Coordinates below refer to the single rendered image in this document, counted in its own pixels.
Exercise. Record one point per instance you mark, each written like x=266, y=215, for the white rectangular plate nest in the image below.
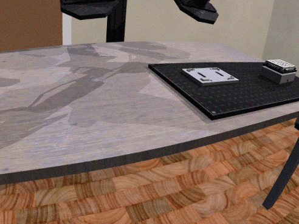
x=209, y=76

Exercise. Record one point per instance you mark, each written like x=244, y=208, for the white well plate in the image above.
x=280, y=64

